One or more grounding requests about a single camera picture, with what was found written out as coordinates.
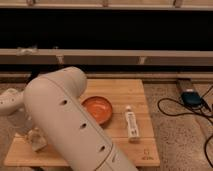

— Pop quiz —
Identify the white sponge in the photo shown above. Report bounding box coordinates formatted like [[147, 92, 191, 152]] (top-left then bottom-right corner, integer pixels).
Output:
[[27, 129, 47, 152]]

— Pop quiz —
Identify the wooden table board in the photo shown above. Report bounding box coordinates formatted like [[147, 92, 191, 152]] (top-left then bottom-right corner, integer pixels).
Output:
[[4, 79, 160, 167]]

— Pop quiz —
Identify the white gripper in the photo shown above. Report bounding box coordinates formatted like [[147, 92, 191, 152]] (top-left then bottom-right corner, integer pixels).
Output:
[[7, 108, 35, 136]]

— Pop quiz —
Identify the blue power adapter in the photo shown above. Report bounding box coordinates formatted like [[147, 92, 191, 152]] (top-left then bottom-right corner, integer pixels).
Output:
[[181, 92, 201, 107]]

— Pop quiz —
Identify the grey power strip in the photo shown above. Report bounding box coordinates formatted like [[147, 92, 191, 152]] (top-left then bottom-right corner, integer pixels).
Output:
[[177, 78, 196, 95]]

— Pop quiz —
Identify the white tube bottle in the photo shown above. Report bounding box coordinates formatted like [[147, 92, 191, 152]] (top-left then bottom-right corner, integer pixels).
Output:
[[125, 105, 140, 141]]

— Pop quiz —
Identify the orange bowl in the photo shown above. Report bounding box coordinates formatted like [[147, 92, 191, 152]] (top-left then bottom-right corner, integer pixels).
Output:
[[82, 96, 113, 125]]

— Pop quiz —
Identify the black cable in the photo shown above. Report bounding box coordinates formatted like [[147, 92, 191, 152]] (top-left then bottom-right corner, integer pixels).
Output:
[[157, 83, 213, 169]]

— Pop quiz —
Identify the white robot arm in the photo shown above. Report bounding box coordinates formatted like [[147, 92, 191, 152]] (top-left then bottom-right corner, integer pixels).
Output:
[[0, 67, 138, 171]]

